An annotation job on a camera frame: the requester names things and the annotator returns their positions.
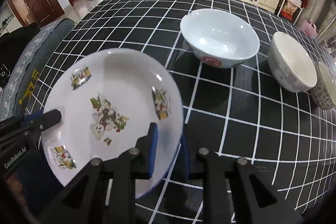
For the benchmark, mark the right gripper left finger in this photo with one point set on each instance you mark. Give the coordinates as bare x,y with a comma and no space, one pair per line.
147,146

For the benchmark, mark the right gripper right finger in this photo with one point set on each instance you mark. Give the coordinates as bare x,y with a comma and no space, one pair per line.
190,156

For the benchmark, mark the cartoon print plate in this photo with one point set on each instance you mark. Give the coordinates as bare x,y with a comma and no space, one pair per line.
107,101

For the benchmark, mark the white bowl red mark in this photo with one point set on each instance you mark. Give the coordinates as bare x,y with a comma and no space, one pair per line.
219,38

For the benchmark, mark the cream white bowl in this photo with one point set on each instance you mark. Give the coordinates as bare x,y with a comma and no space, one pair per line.
290,64

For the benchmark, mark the green patterned bowl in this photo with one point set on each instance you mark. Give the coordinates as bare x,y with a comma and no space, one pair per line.
323,93

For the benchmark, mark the black white grid tablecloth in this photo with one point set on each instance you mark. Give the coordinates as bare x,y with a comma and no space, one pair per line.
235,112

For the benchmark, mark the grey sofa with cover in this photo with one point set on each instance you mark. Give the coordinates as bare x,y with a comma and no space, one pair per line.
25,53

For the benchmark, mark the pink shopping bag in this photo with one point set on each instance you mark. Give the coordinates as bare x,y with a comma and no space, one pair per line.
309,28

